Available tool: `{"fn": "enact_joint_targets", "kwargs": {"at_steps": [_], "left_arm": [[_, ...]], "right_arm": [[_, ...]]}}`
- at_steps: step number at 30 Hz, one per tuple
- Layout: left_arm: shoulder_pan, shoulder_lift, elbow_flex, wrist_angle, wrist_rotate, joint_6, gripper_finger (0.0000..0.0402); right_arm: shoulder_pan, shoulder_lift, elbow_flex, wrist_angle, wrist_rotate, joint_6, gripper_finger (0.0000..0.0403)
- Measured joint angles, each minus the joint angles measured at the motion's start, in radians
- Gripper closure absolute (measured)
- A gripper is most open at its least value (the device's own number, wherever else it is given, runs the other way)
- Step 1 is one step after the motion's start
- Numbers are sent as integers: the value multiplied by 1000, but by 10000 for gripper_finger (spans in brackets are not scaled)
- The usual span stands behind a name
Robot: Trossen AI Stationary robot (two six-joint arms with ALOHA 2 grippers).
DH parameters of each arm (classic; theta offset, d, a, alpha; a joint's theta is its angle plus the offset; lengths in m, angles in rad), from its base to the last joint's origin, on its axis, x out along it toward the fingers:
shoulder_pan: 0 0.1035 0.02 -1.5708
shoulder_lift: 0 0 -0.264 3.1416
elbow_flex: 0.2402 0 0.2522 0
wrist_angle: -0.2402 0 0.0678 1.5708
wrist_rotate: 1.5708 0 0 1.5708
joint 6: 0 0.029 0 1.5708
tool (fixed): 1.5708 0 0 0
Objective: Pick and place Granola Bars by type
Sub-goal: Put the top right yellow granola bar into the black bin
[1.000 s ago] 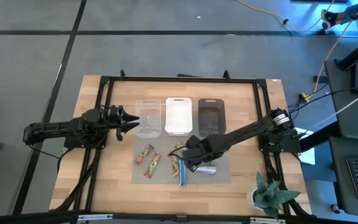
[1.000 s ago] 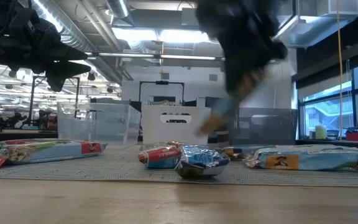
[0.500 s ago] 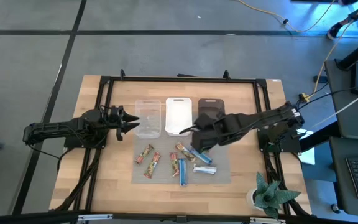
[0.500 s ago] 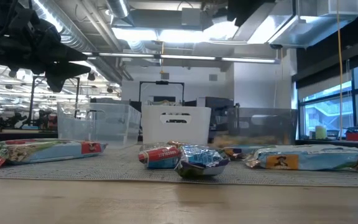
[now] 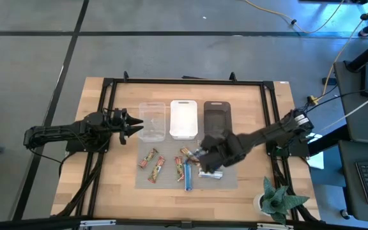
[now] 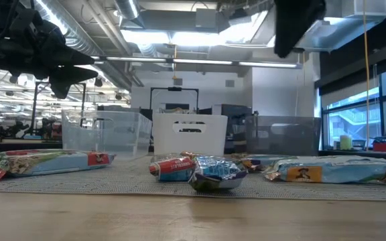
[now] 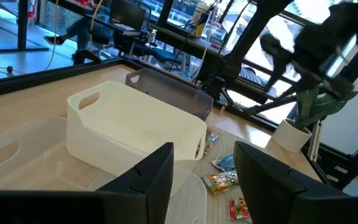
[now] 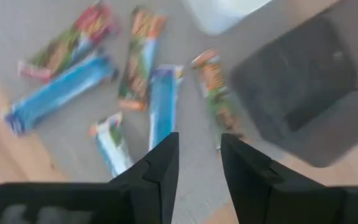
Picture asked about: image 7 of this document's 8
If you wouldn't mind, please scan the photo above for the clear plastic bin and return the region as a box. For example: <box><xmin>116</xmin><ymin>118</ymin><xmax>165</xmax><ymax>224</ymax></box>
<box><xmin>0</xmin><ymin>116</ymin><xmax>208</xmax><ymax>224</ymax></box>

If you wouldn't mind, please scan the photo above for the black office desk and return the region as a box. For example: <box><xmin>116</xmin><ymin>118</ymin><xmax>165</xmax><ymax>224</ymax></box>
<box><xmin>0</xmin><ymin>0</ymin><xmax>142</xmax><ymax>53</ymax></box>

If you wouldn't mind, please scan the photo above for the dark grey plastic bin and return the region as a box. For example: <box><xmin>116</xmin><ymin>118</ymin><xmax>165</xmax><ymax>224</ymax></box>
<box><xmin>125</xmin><ymin>67</ymin><xmax>214</xmax><ymax>121</ymax></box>

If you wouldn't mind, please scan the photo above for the white metal bracket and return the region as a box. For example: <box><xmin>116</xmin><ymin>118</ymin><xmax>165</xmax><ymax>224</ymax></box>
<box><xmin>308</xmin><ymin>119</ymin><xmax>323</xmax><ymax>162</ymax></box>

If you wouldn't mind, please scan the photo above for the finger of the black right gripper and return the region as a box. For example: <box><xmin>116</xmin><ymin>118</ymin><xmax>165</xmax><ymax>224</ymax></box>
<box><xmin>259</xmin><ymin>33</ymin><xmax>295</xmax><ymax>93</ymax></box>
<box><xmin>309</xmin><ymin>76</ymin><xmax>356</xmax><ymax>100</ymax></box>

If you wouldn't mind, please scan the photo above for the green plant in white pot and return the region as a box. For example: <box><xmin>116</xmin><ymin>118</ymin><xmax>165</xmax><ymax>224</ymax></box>
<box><xmin>271</xmin><ymin>86</ymin><xmax>358</xmax><ymax>154</ymax></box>

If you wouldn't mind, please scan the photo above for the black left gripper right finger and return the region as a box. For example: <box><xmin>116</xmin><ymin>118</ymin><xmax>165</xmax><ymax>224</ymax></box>
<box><xmin>234</xmin><ymin>141</ymin><xmax>358</xmax><ymax>224</ymax></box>

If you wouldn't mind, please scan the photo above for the black aluminium table frame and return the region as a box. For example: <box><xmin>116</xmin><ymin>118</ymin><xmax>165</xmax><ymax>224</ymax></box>
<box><xmin>0</xmin><ymin>55</ymin><xmax>334</xmax><ymax>187</ymax></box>

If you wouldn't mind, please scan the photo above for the person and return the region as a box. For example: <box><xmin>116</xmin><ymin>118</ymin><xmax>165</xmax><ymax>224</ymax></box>
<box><xmin>44</xmin><ymin>0</ymin><xmax>114</xmax><ymax>60</ymax></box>

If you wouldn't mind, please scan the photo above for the yellow cable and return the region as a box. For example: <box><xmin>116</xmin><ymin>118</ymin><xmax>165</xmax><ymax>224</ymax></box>
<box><xmin>89</xmin><ymin>0</ymin><xmax>105</xmax><ymax>52</ymax></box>
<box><xmin>0</xmin><ymin>0</ymin><xmax>58</xmax><ymax>75</ymax></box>

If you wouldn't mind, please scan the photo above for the blue office chair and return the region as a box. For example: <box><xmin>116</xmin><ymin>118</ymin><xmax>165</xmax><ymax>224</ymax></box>
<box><xmin>150</xmin><ymin>46</ymin><xmax>186</xmax><ymax>68</ymax></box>

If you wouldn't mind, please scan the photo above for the metal water bottle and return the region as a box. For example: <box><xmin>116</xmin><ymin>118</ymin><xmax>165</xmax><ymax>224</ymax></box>
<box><xmin>147</xmin><ymin>29</ymin><xmax>157</xmax><ymax>47</ymax></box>

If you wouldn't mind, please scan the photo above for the blue granola bar wrapper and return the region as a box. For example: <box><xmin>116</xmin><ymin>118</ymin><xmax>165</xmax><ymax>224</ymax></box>
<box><xmin>211</xmin><ymin>154</ymin><xmax>236</xmax><ymax>173</ymax></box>

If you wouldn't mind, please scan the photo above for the dark grey desk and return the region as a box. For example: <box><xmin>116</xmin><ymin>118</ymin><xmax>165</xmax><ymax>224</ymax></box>
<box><xmin>149</xmin><ymin>23</ymin><xmax>229</xmax><ymax>60</ymax></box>

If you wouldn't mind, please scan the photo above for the grey woven placemat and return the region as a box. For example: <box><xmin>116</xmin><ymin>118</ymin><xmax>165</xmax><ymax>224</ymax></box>
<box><xmin>166</xmin><ymin>126</ymin><xmax>273</xmax><ymax>224</ymax></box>

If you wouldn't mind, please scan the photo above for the yellow white bottle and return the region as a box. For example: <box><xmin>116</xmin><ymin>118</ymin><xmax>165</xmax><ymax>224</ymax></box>
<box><xmin>193</xmin><ymin>2</ymin><xmax>211</xmax><ymax>39</ymax></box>

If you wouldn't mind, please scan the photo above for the white plastic bin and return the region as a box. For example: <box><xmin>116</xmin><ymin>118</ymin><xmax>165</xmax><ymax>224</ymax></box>
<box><xmin>66</xmin><ymin>80</ymin><xmax>208</xmax><ymax>197</ymax></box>

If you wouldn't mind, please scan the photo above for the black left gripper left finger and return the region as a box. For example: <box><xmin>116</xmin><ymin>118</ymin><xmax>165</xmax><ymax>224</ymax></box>
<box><xmin>0</xmin><ymin>142</ymin><xmax>175</xmax><ymax>224</ymax></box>

